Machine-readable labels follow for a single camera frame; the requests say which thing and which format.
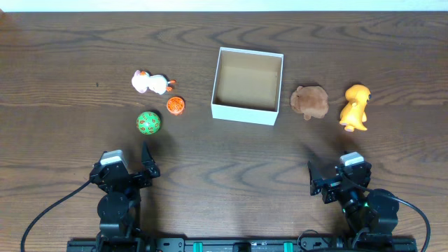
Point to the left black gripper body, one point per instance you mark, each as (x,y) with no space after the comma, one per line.
(131,178)

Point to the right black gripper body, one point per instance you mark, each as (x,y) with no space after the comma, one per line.
(332,188)

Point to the green patterned ball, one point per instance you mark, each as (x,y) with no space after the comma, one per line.
(148,122)

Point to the yellow rubber dinosaur toy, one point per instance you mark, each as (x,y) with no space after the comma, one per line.
(353,114)

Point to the orange round toy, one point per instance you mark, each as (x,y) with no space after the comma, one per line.
(176,105)

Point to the brown plush toy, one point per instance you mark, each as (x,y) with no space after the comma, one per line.
(310,101)

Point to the white pink duck toy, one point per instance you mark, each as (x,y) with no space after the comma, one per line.
(142,81)

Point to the white cardboard box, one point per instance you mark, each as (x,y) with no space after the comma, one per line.
(247,86)

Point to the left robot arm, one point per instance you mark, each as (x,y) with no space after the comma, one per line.
(119,209)

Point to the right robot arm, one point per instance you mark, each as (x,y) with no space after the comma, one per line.
(373,213)

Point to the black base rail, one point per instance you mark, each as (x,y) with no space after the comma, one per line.
(237,245)

